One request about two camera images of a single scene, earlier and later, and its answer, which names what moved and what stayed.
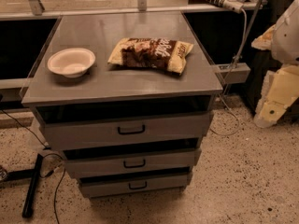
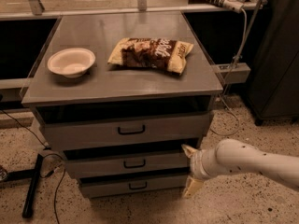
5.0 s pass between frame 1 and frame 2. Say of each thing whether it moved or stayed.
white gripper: moved
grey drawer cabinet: stayed
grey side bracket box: stayed
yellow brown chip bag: stayed
